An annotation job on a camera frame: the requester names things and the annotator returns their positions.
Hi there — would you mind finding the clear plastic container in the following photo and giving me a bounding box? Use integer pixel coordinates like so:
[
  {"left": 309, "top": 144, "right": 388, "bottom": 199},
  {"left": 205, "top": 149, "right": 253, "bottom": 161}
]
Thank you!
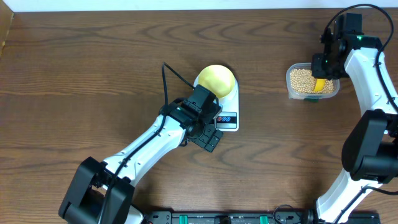
[{"left": 286, "top": 63, "right": 340, "bottom": 101}]

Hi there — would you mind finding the pile of soybeans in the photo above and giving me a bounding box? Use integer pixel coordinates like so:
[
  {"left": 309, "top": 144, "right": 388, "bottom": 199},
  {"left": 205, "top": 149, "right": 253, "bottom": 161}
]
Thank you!
[{"left": 290, "top": 69, "right": 335, "bottom": 94}]

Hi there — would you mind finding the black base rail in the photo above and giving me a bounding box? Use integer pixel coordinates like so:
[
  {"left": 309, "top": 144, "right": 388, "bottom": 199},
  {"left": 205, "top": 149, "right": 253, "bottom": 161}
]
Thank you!
[{"left": 136, "top": 210, "right": 382, "bottom": 224}]

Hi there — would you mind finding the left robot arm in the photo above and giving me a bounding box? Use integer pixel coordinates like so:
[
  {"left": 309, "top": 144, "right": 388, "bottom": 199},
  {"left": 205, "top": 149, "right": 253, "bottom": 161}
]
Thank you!
[{"left": 58, "top": 96, "right": 223, "bottom": 223}]

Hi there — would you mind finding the white digital kitchen scale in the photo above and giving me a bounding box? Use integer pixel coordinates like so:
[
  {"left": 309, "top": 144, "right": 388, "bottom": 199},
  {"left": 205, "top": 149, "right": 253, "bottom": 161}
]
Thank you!
[{"left": 194, "top": 74, "right": 239, "bottom": 132}]

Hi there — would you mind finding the yellow measuring scoop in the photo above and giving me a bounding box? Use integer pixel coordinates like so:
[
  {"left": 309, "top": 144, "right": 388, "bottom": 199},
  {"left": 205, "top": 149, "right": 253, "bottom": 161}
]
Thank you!
[{"left": 313, "top": 79, "right": 326, "bottom": 92}]

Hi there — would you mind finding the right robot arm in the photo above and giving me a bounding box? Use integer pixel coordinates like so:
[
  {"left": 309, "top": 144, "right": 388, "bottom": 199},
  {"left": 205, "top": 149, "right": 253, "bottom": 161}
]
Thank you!
[{"left": 311, "top": 10, "right": 397, "bottom": 223}]

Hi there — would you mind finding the yellow plastic bowl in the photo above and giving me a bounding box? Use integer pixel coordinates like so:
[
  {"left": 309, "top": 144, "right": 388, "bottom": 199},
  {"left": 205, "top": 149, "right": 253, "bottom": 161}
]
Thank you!
[{"left": 197, "top": 65, "right": 236, "bottom": 98}]

